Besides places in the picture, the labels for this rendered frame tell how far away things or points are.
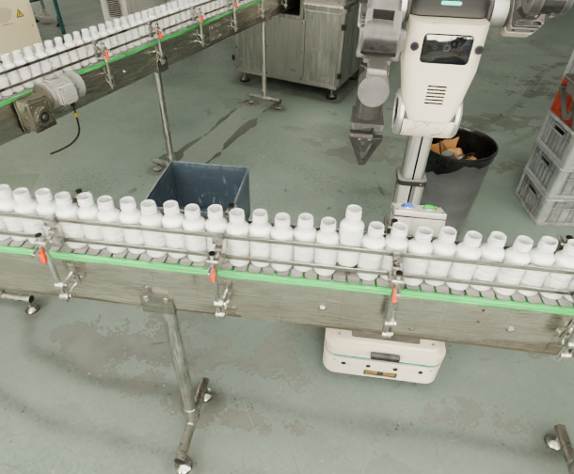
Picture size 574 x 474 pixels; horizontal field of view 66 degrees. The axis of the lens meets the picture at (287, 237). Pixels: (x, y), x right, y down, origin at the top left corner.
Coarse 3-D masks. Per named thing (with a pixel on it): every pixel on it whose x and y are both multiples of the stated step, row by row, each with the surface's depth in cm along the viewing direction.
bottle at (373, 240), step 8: (376, 224) 110; (368, 232) 109; (376, 232) 107; (368, 240) 109; (376, 240) 109; (384, 240) 110; (368, 248) 110; (376, 248) 109; (384, 248) 111; (360, 256) 113; (368, 256) 111; (376, 256) 111; (360, 264) 114; (368, 264) 113; (376, 264) 113; (368, 280) 117
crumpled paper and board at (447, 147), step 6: (456, 138) 270; (432, 144) 270; (438, 144) 271; (444, 144) 272; (450, 144) 272; (438, 150) 274; (444, 150) 267; (450, 150) 266; (456, 150) 270; (450, 156) 262; (456, 156) 268; (462, 156) 269; (468, 156) 263
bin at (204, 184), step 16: (160, 176) 164; (176, 176) 177; (192, 176) 176; (208, 176) 175; (224, 176) 174; (240, 176) 173; (160, 192) 164; (176, 192) 181; (192, 192) 181; (208, 192) 180; (224, 192) 179; (240, 192) 158; (160, 208) 149; (224, 208) 184; (240, 208) 162
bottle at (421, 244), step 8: (416, 232) 108; (424, 232) 109; (416, 240) 108; (424, 240) 107; (408, 248) 110; (416, 248) 108; (424, 248) 108; (432, 248) 109; (408, 264) 112; (416, 264) 110; (424, 264) 111; (408, 272) 113; (416, 272) 112; (424, 272) 113; (408, 280) 114; (416, 280) 114
